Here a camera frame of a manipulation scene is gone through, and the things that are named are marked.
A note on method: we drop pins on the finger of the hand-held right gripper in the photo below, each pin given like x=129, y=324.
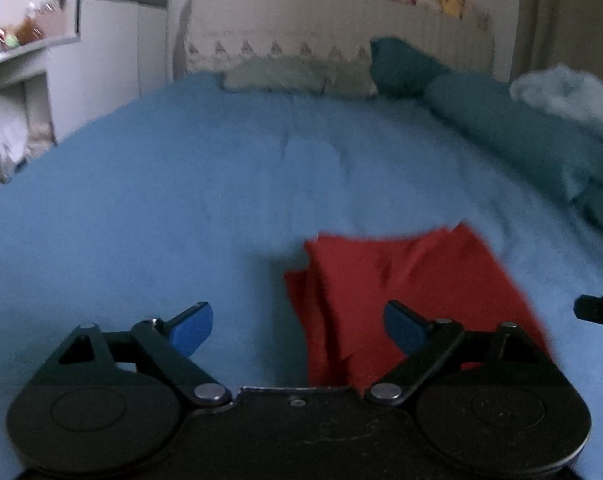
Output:
x=599, y=311

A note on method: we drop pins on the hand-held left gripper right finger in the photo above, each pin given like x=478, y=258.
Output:
x=403, y=329

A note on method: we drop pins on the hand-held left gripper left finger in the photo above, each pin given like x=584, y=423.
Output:
x=194, y=331

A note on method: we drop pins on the red long-sleeved sweater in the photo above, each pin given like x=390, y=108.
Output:
x=351, y=290

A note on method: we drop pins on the bed with blue sheet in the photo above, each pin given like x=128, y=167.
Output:
x=156, y=185

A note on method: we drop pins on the teal duvet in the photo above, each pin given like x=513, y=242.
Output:
x=521, y=130

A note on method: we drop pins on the light blue blanket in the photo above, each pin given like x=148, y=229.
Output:
x=571, y=95

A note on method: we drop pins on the teal pillow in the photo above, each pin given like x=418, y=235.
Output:
x=406, y=67

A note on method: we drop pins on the grey-green pillow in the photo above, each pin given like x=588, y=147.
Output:
x=291, y=76

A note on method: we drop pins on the embroidered lace headboard cover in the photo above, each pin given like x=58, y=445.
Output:
x=281, y=52

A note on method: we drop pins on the beige curtain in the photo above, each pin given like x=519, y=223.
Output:
x=566, y=15

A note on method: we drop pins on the white and grey wardrobe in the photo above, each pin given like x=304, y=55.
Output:
x=121, y=35

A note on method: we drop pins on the pale pink plush toy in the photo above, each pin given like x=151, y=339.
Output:
x=483, y=17

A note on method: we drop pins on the white shelf unit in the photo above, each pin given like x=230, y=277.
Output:
x=16, y=65

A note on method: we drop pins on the cream padded headboard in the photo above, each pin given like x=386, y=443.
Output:
x=306, y=15

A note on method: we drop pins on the yellow plush toy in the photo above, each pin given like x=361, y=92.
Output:
x=450, y=2

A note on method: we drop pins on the cardboard box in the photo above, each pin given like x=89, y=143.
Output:
x=56, y=21

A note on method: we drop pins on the brown plush toy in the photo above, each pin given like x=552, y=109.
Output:
x=30, y=31

